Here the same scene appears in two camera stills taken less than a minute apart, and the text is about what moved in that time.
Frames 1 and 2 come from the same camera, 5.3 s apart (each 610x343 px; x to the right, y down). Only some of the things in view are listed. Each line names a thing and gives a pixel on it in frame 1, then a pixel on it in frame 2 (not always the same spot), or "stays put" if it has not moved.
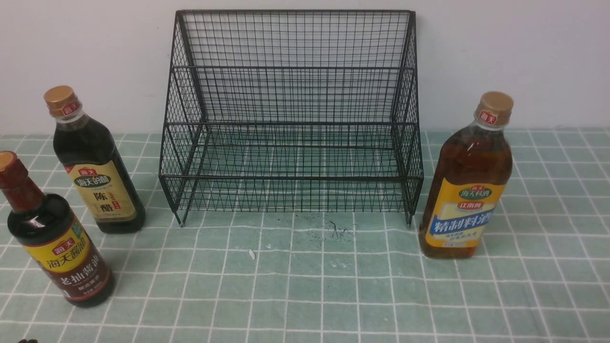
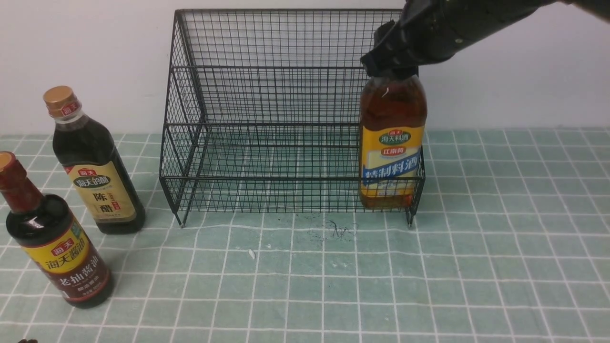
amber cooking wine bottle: [467, 180] -> [393, 118]
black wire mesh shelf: [292, 112] stays put
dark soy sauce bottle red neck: [45, 227] stays put
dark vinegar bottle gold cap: [88, 148] stays put
